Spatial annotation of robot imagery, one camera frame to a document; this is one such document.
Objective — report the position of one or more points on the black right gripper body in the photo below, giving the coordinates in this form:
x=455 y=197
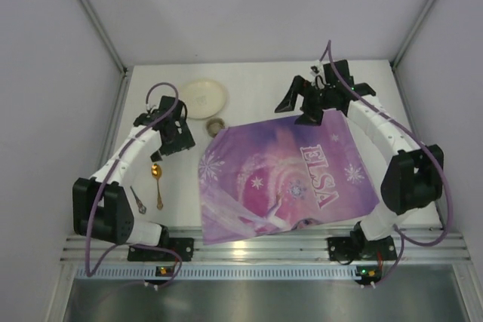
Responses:
x=307 y=99

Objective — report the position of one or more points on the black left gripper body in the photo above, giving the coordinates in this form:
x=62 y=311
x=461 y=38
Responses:
x=175 y=141

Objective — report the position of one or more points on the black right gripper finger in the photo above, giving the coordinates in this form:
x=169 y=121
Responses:
x=311 y=116
x=298 y=88

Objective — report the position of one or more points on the purple Elsa placemat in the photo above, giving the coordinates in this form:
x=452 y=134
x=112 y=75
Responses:
x=275 y=176

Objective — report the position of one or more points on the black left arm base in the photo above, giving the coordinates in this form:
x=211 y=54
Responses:
x=183 y=247

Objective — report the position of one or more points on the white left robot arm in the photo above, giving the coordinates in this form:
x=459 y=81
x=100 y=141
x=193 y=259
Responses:
x=104 y=204

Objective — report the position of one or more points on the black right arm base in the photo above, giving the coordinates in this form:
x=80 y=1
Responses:
x=345 y=250

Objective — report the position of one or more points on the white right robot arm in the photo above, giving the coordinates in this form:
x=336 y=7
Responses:
x=414 y=176

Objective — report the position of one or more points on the small metal cup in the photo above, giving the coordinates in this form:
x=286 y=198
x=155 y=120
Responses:
x=213 y=126

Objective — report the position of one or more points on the gold spoon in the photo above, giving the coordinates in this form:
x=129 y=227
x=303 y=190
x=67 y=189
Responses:
x=156 y=172

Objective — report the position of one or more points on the cream round plate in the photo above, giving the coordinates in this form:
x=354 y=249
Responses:
x=203 y=97

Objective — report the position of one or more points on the silver purple fork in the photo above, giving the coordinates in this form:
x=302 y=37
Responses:
x=140 y=206

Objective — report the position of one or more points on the white slotted cable duct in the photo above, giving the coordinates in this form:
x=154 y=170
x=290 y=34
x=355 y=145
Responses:
x=237 y=272

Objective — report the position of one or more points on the aluminium mounting rail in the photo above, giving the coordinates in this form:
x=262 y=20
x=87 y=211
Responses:
x=303 y=245

